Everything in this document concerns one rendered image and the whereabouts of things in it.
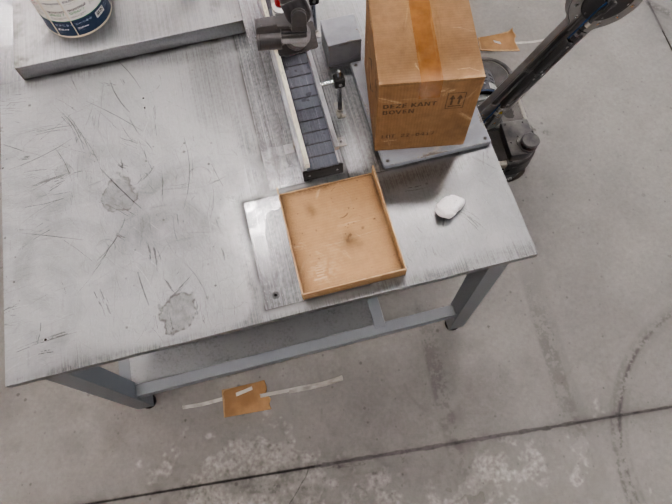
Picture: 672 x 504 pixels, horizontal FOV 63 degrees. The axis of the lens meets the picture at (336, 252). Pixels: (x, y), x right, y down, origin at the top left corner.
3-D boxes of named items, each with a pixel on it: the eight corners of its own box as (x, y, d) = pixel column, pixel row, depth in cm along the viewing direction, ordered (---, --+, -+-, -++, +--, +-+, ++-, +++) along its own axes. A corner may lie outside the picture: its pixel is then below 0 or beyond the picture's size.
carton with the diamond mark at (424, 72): (364, 62, 159) (366, -15, 134) (447, 56, 159) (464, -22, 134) (374, 151, 148) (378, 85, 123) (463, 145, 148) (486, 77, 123)
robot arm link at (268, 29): (307, 10, 120) (302, -12, 125) (254, 13, 119) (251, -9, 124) (307, 57, 130) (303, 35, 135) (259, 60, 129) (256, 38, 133)
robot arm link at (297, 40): (312, 46, 128) (310, 19, 126) (282, 48, 127) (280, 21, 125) (309, 48, 134) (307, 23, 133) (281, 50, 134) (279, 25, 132)
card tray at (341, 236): (278, 195, 146) (276, 187, 142) (372, 172, 147) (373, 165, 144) (303, 300, 134) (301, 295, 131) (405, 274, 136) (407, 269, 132)
